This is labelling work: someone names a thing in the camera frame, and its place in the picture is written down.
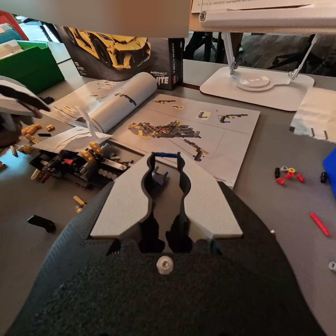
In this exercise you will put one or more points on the lego instruction booklet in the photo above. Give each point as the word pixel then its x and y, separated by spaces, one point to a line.
pixel 223 147

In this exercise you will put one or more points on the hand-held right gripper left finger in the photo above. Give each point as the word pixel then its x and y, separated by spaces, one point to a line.
pixel 123 204

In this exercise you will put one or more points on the partly built lego car chassis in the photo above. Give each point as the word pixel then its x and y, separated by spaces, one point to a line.
pixel 78 162

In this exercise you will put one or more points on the blue plastic bin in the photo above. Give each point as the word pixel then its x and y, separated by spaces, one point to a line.
pixel 331 173

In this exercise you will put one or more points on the blue lego pin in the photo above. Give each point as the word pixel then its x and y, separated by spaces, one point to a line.
pixel 165 154

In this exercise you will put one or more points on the person's left hand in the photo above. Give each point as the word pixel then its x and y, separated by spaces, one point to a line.
pixel 9 137

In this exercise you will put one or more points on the white sheet stand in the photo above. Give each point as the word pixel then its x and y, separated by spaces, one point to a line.
pixel 262 86

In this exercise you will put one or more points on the small grey blue lego piece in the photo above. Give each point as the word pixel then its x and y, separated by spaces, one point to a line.
pixel 160 179

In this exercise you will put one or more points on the light blue plastic packet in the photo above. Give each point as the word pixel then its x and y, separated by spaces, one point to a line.
pixel 9 35

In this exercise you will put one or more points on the green plastic bin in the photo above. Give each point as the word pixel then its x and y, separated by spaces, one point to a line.
pixel 31 68

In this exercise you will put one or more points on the group of yellow lego connectors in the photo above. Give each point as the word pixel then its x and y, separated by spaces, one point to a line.
pixel 32 129

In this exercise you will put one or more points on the short black lego pin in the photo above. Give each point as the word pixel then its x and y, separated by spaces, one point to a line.
pixel 44 135

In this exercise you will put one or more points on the small grey lego bush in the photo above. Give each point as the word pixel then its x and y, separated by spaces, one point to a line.
pixel 332 265

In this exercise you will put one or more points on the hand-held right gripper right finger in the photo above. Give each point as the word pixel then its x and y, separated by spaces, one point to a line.
pixel 210 207

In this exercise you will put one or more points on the yellow lego beam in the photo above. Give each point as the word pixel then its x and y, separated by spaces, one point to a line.
pixel 78 200

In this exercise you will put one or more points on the cluster of mixed lego bushes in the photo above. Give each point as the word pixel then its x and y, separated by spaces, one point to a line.
pixel 288 175

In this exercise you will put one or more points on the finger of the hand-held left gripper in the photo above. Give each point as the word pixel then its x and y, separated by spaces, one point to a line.
pixel 13 107
pixel 10 81

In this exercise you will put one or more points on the lego set cardboard box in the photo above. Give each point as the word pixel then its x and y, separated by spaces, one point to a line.
pixel 136 68

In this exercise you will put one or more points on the red lego pin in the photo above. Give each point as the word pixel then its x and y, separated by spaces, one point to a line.
pixel 319 223

